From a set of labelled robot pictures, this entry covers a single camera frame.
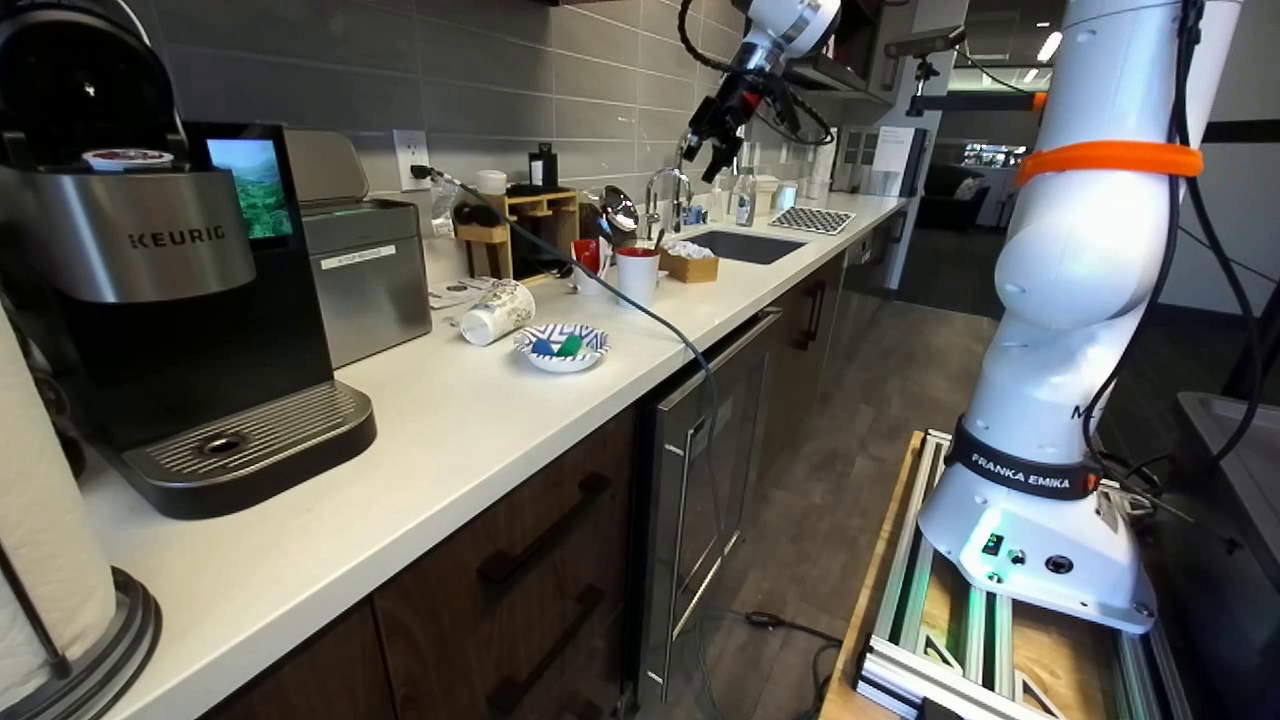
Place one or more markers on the white wall socket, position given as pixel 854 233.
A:
pixel 411 158

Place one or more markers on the sink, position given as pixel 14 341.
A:
pixel 745 246

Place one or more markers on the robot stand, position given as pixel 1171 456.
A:
pixel 1010 650

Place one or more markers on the steel undercounter fridge door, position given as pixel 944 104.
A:
pixel 700 480

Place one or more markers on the wooden organiser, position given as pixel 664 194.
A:
pixel 525 235

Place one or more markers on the wooden drawer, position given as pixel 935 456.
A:
pixel 520 580

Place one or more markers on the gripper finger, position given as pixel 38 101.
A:
pixel 690 142
pixel 720 158

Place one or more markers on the wooden box of sachets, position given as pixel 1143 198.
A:
pixel 690 266

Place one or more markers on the white coffee pod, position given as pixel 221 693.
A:
pixel 127 158

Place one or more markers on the blue plastic piece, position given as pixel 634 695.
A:
pixel 542 347

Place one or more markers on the black and white bowl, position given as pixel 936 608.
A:
pixel 590 352

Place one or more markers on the paper towel roll on holder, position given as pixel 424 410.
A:
pixel 45 560

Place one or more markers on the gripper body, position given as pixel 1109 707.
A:
pixel 728 103

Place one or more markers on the white paper sheet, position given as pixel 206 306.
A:
pixel 455 293

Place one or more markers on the white mug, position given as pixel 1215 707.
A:
pixel 637 275

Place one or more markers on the patterned paper cup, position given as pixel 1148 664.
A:
pixel 497 312

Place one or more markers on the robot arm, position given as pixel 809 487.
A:
pixel 1075 280

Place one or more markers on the checkered drying mat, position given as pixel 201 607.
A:
pixel 812 219

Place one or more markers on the silver metal bin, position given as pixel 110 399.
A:
pixel 365 275

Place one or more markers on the dark sofa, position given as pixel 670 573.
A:
pixel 950 195

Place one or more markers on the camera on mount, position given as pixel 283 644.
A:
pixel 925 45

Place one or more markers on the clear plastic bag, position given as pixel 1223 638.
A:
pixel 444 208

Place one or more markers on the black bottle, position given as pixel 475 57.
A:
pixel 543 166

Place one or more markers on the white sign board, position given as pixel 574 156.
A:
pixel 893 160

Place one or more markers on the clear soap bottle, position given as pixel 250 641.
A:
pixel 745 200

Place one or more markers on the silver tap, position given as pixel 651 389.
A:
pixel 670 190

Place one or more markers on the white cup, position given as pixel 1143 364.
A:
pixel 491 182

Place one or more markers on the black and silver coffee machine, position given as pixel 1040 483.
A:
pixel 170 300

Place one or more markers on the green plastic piece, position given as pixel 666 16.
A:
pixel 570 345

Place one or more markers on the red mug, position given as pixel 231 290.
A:
pixel 587 255

